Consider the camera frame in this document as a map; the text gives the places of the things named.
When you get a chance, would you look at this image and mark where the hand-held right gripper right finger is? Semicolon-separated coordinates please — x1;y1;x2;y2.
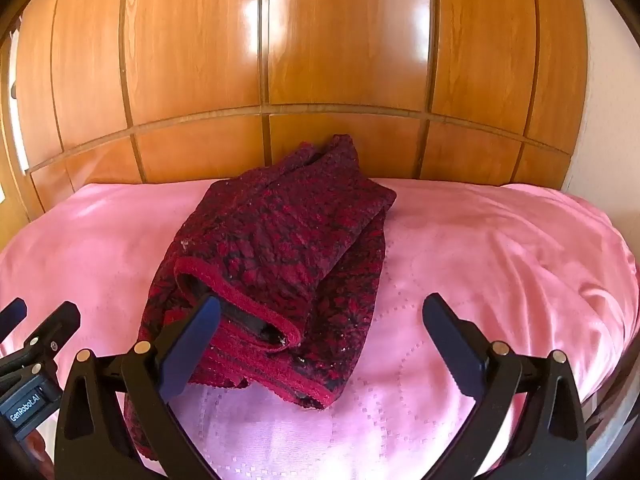
422;292;589;480

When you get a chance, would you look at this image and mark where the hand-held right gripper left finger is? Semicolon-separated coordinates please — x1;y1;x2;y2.
54;296;223;480

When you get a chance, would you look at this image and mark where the pink quilted bedspread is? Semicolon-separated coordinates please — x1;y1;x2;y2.
0;177;640;480

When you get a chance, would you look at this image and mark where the dark red patterned knit garment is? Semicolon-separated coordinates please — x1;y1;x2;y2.
124;134;398;461

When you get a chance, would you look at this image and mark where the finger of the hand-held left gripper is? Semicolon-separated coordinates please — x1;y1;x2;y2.
0;301;82;377
0;297;27;342

